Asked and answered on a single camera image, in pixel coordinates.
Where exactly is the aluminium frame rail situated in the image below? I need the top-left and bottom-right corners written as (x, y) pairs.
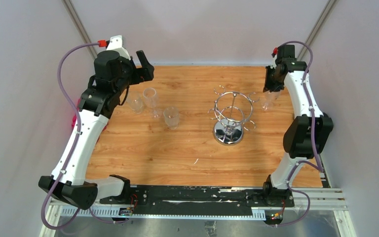
top-left (46, 185), bottom-right (347, 221)

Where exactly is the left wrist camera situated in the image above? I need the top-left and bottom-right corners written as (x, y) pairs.
top-left (97, 35), bottom-right (132, 60)

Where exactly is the chrome wine glass rack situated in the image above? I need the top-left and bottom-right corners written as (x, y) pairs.
top-left (207, 85), bottom-right (260, 146)

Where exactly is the clear wine glass back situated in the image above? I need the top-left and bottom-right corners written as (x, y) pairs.
top-left (262, 91), bottom-right (281, 111)

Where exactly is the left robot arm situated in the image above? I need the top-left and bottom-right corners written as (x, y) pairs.
top-left (38, 49), bottom-right (154, 210)

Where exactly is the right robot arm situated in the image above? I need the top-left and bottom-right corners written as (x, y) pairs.
top-left (262, 40), bottom-right (334, 206)

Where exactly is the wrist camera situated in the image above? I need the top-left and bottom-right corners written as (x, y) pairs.
top-left (271, 47), bottom-right (278, 68)
top-left (97, 35), bottom-right (132, 60)

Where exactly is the patterned clear wine glass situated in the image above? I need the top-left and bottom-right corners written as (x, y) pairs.
top-left (126, 91), bottom-right (144, 114)

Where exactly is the pink cloth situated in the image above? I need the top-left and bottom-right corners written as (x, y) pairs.
top-left (71, 98), bottom-right (80, 130)

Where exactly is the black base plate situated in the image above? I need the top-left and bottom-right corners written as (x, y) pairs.
top-left (99, 185), bottom-right (295, 217)

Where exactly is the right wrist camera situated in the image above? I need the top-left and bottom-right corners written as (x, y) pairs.
top-left (271, 47), bottom-right (278, 68)

